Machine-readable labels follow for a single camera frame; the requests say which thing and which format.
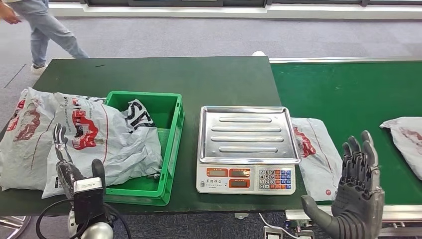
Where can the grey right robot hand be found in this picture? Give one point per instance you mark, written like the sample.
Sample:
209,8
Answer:
359,198

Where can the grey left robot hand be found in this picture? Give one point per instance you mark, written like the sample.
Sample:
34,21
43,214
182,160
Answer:
66,175

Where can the person's hand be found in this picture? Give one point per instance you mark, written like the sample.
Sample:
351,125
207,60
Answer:
8,14

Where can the grey parcel bright red print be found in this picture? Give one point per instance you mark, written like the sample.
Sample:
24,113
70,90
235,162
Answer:
316,165

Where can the grey parcel black-red print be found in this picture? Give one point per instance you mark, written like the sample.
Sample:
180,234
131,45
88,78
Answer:
125,145

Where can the grey parcel faded red print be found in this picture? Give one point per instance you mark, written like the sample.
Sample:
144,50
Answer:
405,142

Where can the large grey red-print parcel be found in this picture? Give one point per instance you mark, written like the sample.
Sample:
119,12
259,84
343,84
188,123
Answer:
19,148

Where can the grey parcel black letters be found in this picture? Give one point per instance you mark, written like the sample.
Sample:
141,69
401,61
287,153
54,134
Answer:
99,99

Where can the green conveyor belt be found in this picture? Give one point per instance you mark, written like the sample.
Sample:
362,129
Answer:
346,85

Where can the person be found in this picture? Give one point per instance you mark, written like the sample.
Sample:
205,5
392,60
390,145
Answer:
43,29

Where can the chrome chair base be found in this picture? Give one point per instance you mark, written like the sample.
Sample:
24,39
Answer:
13,224

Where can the white floor socket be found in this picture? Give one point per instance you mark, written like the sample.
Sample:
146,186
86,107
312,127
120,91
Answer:
272,235

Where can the green plastic crate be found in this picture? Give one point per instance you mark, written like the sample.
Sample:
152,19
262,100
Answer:
171,148

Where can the white round cap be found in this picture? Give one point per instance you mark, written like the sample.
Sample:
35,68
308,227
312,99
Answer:
258,53

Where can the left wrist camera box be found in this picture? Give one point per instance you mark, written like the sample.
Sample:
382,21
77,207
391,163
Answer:
87,204

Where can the grey table bracket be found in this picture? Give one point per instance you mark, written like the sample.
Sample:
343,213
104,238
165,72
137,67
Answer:
241,216

